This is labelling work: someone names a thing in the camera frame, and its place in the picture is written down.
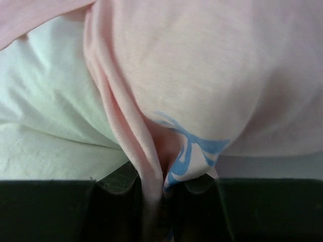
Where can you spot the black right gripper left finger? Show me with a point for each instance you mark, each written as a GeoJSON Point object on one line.
{"type": "Point", "coordinates": [73, 210]}

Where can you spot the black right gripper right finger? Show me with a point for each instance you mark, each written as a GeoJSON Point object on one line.
{"type": "Point", "coordinates": [248, 209]}

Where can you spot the white pillow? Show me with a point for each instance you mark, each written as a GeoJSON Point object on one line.
{"type": "Point", "coordinates": [53, 124]}

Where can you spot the pink purple Elsa pillowcase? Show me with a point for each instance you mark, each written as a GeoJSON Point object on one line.
{"type": "Point", "coordinates": [224, 88]}

